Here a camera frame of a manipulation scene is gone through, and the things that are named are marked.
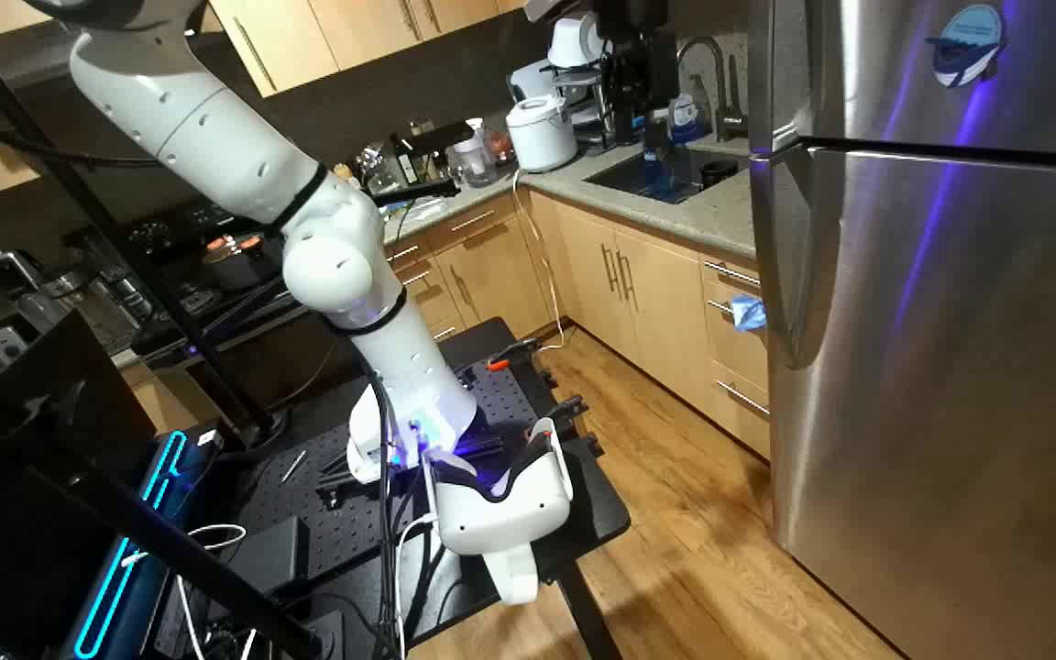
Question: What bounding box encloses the black metal stand pole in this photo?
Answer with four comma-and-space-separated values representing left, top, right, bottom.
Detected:
0, 35, 281, 451
0, 343, 327, 660

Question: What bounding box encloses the stainless steel fridge freezer door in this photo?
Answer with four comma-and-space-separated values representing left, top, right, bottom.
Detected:
746, 0, 1056, 176

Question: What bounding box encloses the dark kitchen sink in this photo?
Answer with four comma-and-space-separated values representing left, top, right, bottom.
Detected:
582, 143, 753, 204

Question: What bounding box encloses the black computer monitor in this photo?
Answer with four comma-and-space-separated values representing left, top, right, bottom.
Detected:
0, 307, 162, 653

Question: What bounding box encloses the curved kitchen faucet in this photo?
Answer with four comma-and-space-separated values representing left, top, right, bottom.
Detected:
673, 35, 734, 130

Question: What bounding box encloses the white kitchen appliance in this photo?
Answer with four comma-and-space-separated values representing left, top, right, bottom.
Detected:
543, 10, 614, 75

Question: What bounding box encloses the white loose cable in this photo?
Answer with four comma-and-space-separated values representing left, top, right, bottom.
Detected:
176, 521, 264, 660

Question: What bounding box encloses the stainless steel fridge main door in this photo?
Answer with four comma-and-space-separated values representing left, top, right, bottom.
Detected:
750, 141, 1056, 660

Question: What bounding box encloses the clear glass jar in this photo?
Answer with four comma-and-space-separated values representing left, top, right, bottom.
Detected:
444, 114, 508, 191

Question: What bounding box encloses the black perforated robot table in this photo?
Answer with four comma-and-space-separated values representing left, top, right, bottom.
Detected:
140, 317, 635, 660

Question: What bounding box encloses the white VR headset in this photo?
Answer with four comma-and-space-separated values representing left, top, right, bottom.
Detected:
422, 416, 581, 610

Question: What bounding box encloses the round blue whale magnet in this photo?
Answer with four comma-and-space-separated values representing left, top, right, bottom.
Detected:
929, 0, 1009, 92

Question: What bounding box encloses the light wood base cabinet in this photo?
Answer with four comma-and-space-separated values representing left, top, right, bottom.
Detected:
384, 187, 779, 464

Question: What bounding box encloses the blue plastic bag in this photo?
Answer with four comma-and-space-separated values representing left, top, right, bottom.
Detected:
726, 289, 773, 339

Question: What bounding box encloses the white rice cooker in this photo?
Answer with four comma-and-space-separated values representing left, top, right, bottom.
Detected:
501, 92, 582, 176

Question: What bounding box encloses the steel drawer bar handle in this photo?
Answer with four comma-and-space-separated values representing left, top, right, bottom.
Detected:
709, 296, 757, 325
704, 257, 768, 292
710, 373, 773, 423

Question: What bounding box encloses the blue dish soap bottle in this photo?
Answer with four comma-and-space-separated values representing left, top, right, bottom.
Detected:
640, 107, 682, 195

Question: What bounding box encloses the computer case cyan light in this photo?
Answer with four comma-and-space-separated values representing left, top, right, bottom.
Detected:
66, 427, 228, 660

